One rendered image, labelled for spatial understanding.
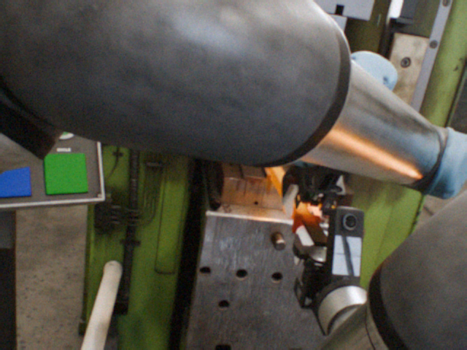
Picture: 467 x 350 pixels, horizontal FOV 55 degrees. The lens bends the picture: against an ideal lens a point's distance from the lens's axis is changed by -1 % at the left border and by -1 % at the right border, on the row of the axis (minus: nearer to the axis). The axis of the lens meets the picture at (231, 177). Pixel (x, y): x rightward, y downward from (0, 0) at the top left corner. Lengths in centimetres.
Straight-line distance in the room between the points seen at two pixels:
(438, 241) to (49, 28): 21
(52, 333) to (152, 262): 88
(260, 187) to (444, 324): 83
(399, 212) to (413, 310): 111
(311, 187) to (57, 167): 46
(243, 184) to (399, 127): 72
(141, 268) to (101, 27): 115
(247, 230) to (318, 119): 81
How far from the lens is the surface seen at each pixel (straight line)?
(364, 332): 31
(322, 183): 74
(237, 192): 105
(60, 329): 209
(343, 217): 65
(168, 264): 130
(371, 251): 139
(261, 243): 104
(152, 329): 142
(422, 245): 27
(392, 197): 133
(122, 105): 19
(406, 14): 118
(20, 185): 86
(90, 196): 89
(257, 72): 19
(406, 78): 122
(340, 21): 101
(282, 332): 120
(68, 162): 88
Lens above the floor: 133
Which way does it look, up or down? 20 degrees down
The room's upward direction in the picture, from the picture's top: 10 degrees clockwise
